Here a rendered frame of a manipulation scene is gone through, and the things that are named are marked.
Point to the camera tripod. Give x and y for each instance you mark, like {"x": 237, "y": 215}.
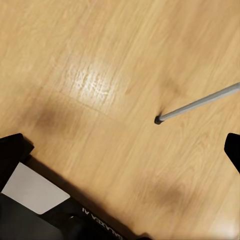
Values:
{"x": 200, "y": 102}

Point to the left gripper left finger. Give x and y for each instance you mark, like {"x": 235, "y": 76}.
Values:
{"x": 12, "y": 150}

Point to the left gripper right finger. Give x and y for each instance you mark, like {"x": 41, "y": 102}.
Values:
{"x": 232, "y": 149}

